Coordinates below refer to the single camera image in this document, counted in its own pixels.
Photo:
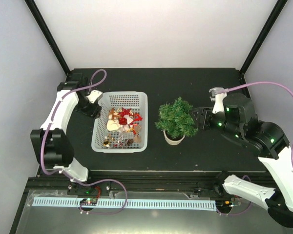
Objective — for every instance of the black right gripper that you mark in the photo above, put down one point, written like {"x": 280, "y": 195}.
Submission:
{"x": 202, "y": 121}

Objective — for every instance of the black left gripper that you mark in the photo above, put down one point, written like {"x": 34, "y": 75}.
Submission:
{"x": 92, "y": 112}

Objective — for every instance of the small green christmas tree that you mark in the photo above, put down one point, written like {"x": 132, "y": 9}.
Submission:
{"x": 176, "y": 120}

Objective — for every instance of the white perforated plastic basket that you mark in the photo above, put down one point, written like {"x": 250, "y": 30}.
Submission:
{"x": 137, "y": 131}

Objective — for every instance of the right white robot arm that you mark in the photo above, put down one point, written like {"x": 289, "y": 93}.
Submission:
{"x": 234, "y": 116}

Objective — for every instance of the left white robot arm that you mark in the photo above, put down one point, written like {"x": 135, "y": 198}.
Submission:
{"x": 52, "y": 148}

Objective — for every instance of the white tree pot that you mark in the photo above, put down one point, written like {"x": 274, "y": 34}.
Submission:
{"x": 172, "y": 141}

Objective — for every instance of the brown ribbon bow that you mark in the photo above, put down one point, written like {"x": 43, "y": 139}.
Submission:
{"x": 113, "y": 114}

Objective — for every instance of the cream heart ornament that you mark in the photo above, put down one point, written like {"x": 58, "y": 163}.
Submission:
{"x": 112, "y": 125}

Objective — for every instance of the red gift box ornament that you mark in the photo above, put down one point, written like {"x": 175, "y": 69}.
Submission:
{"x": 123, "y": 121}

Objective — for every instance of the gold bell ornament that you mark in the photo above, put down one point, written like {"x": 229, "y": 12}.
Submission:
{"x": 106, "y": 142}

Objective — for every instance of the brown pine cone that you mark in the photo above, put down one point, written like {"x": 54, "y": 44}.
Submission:
{"x": 129, "y": 142}

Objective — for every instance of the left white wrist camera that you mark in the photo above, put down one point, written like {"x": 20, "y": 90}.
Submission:
{"x": 94, "y": 96}

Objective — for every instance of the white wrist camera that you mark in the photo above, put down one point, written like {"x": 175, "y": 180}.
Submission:
{"x": 94, "y": 96}
{"x": 217, "y": 95}

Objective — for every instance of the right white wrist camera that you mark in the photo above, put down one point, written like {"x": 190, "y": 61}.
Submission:
{"x": 217, "y": 95}

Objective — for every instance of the white slotted cable duct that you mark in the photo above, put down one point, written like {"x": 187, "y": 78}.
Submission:
{"x": 107, "y": 203}

